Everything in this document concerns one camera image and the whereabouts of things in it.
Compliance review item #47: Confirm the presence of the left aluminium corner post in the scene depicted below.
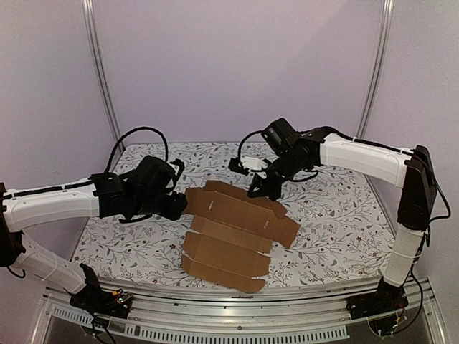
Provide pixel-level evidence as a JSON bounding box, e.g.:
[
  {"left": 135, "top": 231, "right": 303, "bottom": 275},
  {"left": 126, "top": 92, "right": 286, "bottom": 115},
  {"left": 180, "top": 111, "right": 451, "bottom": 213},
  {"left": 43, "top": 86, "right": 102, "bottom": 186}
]
[{"left": 81, "top": 0, "right": 121, "bottom": 140}]

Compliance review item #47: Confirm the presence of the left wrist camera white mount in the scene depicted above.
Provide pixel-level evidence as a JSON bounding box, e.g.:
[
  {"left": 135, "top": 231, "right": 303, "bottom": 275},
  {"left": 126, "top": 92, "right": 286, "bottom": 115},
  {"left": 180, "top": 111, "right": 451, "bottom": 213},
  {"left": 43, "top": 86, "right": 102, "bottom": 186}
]
[{"left": 167, "top": 158, "right": 185, "bottom": 190}]

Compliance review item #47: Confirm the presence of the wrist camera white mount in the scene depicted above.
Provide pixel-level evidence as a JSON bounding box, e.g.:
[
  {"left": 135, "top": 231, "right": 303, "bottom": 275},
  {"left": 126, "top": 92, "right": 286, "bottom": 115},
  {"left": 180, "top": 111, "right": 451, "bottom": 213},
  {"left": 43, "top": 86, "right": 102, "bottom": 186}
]
[
  {"left": 167, "top": 158, "right": 185, "bottom": 190},
  {"left": 229, "top": 156, "right": 268, "bottom": 178}
]

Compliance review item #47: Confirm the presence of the floral patterned table mat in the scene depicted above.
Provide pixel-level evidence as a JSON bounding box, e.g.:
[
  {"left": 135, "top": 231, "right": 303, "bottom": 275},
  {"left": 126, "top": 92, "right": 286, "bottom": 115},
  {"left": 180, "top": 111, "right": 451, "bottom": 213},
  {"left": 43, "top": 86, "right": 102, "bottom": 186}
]
[{"left": 72, "top": 143, "right": 394, "bottom": 288}]

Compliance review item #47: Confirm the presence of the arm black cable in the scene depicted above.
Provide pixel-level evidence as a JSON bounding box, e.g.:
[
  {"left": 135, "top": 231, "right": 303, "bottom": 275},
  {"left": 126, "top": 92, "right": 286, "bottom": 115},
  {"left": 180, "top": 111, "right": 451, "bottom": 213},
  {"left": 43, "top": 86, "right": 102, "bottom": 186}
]
[
  {"left": 237, "top": 130, "right": 451, "bottom": 223},
  {"left": 105, "top": 127, "right": 169, "bottom": 223}
]

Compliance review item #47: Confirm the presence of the aluminium corner post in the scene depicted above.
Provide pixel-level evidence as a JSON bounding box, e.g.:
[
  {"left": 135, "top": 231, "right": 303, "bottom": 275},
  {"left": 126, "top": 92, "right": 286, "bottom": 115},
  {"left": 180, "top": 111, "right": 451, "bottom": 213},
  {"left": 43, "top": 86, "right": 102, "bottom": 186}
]
[
  {"left": 81, "top": 0, "right": 121, "bottom": 140},
  {"left": 356, "top": 0, "right": 394, "bottom": 138}
]

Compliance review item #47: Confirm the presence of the aluminium front rail frame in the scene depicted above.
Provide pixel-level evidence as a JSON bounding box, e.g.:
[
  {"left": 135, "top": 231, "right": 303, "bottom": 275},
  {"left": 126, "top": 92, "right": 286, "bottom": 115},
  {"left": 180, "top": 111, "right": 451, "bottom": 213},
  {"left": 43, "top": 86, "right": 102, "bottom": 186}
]
[{"left": 31, "top": 278, "right": 448, "bottom": 343}]

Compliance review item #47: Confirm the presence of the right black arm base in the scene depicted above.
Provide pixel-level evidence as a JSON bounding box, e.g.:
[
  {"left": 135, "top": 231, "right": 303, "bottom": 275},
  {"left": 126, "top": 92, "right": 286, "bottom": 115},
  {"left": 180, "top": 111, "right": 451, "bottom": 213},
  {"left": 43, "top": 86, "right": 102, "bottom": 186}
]
[{"left": 346, "top": 278, "right": 409, "bottom": 320}]

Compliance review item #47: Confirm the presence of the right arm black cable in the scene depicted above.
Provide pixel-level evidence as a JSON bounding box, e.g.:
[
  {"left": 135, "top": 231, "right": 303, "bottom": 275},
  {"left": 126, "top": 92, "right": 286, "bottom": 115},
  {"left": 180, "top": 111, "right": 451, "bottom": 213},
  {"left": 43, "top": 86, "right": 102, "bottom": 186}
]
[{"left": 237, "top": 130, "right": 451, "bottom": 223}]

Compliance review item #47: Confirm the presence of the brown cardboard box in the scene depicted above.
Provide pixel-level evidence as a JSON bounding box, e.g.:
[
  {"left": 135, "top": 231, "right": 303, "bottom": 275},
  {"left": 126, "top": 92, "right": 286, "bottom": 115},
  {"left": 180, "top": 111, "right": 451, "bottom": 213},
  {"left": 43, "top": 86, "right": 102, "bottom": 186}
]
[{"left": 181, "top": 180, "right": 300, "bottom": 293}]

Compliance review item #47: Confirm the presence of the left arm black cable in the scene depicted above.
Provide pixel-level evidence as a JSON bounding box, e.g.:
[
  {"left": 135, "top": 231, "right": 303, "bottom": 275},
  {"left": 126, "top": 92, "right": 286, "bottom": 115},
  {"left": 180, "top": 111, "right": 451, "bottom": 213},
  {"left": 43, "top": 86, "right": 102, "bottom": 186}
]
[{"left": 105, "top": 127, "right": 169, "bottom": 223}]

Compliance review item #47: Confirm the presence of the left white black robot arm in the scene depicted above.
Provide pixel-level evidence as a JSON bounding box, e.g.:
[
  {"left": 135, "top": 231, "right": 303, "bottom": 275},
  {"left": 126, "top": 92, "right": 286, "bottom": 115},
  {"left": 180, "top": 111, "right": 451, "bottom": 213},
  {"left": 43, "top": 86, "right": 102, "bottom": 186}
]
[{"left": 1, "top": 156, "right": 187, "bottom": 311}]

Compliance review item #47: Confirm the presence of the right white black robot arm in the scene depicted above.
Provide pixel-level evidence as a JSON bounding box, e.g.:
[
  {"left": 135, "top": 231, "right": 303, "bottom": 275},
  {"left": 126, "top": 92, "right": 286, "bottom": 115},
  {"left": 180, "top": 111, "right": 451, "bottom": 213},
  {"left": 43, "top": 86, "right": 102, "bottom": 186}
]
[{"left": 237, "top": 118, "right": 438, "bottom": 312}]

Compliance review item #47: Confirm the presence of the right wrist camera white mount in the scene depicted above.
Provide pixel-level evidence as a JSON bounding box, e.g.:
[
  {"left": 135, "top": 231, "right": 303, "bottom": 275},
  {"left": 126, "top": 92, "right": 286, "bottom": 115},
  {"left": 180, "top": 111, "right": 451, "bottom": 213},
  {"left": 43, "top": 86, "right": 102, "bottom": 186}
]
[{"left": 229, "top": 156, "right": 268, "bottom": 178}]

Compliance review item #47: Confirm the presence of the right aluminium corner post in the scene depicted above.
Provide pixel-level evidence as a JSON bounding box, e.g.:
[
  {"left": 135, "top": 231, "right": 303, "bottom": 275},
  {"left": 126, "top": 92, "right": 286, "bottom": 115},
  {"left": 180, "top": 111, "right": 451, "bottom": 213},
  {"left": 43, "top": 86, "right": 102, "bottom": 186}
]
[{"left": 356, "top": 0, "right": 394, "bottom": 138}]

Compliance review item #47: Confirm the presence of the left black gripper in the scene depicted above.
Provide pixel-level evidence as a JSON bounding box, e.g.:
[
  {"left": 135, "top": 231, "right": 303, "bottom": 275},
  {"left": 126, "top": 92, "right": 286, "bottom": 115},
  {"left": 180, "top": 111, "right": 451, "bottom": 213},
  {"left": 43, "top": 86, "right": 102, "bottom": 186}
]
[{"left": 132, "top": 191, "right": 187, "bottom": 221}]

